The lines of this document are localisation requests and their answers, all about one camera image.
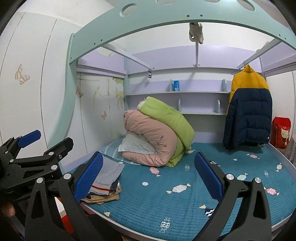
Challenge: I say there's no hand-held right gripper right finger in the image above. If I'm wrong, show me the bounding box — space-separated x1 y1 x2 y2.
194 152 273 241

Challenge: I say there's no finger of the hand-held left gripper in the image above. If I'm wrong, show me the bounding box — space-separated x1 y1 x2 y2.
0 130 41 160
10 137 74 171

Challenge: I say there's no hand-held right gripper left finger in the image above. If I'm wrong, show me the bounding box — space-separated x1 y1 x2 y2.
24 152 104 241

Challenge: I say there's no grey jacket with navy sleeves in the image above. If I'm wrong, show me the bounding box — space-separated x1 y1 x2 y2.
89 154 125 196

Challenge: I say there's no person's left hand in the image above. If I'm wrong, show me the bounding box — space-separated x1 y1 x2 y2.
0 200 16 218

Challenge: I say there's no tan folded cloth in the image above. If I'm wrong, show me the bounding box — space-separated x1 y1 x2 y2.
81 185 122 205

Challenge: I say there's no light blue striped mat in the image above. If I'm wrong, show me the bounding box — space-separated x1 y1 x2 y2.
99 139 126 163

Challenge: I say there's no white pillow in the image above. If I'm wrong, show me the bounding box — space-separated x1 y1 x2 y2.
118 132 158 154

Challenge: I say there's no teal quilted bed cover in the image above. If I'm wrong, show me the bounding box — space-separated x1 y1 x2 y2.
67 141 296 239

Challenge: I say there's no green duvet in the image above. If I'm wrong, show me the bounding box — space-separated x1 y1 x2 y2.
137 97 195 168

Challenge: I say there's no pink duvet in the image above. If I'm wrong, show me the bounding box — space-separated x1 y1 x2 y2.
122 110 177 166

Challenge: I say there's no yellow and navy puffer jacket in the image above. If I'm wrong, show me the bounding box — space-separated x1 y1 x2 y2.
223 65 273 150

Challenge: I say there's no white wardrobe with butterfly stickers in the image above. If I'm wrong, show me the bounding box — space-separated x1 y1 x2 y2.
0 9 125 167

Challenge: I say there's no red cartoon bag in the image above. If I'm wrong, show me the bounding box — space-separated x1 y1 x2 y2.
270 116 291 149

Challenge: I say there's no table with patterned cloth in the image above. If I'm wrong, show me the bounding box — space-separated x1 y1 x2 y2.
285 137 296 163

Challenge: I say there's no grey hanging cloth bag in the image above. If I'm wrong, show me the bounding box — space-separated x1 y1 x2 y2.
188 22 204 44

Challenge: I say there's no purple wall shelf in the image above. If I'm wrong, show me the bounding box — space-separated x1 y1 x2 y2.
125 66 234 116

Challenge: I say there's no teal loft bed frame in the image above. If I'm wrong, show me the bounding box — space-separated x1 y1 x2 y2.
47 0 296 241

